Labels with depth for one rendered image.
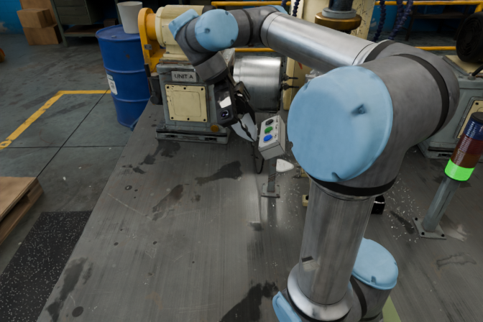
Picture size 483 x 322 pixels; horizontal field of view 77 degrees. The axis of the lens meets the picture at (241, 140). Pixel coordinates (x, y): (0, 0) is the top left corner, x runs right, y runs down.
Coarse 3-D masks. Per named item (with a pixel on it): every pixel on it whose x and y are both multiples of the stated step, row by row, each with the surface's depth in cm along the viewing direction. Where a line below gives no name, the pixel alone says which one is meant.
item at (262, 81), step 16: (240, 64) 128; (256, 64) 126; (272, 64) 125; (240, 80) 125; (256, 80) 124; (272, 80) 123; (256, 96) 126; (272, 96) 125; (256, 112) 136; (272, 112) 133
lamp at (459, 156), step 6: (456, 150) 82; (456, 156) 82; (462, 156) 80; (468, 156) 79; (474, 156) 79; (480, 156) 79; (456, 162) 82; (462, 162) 81; (468, 162) 80; (474, 162) 80
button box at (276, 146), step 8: (280, 120) 103; (264, 128) 102; (280, 128) 99; (264, 136) 98; (272, 136) 94; (280, 136) 96; (264, 144) 93; (272, 144) 92; (280, 144) 92; (264, 152) 94; (272, 152) 94; (280, 152) 93
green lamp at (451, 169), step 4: (448, 164) 85; (452, 164) 84; (448, 168) 85; (452, 168) 84; (456, 168) 83; (460, 168) 82; (464, 168) 81; (468, 168) 81; (472, 168) 81; (448, 172) 85; (452, 172) 84; (456, 172) 83; (460, 172) 82; (464, 172) 82; (468, 172) 82; (452, 176) 84; (456, 176) 83; (460, 176) 83; (464, 176) 83; (468, 176) 83
